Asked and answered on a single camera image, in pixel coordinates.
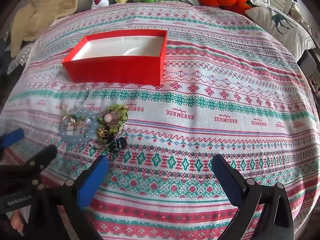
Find pale blue bead bracelet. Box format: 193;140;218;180
59;109;99;143

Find patterned knit bedspread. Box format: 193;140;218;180
0;1;320;240

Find beige quilted blanket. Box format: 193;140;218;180
10;0;88;57

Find green bead bracelet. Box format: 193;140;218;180
97;104;128;142

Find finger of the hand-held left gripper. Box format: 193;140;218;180
0;144;58;180
0;129;25;148

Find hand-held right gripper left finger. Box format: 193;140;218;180
30;155;110;240

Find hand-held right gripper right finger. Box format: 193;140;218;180
211;154;295;240

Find grey checked sheet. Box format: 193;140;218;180
6;44;34;74

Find red cardboard box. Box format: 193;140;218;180
62;29;168;87

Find silver chain necklace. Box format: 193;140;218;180
59;84;92;120

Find gold rings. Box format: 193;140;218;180
62;115;78;132

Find black hair claw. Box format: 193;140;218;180
108;136;128;153

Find person's left hand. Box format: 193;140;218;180
9;209;27;232

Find white deer print pillow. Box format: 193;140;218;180
246;6;316;57

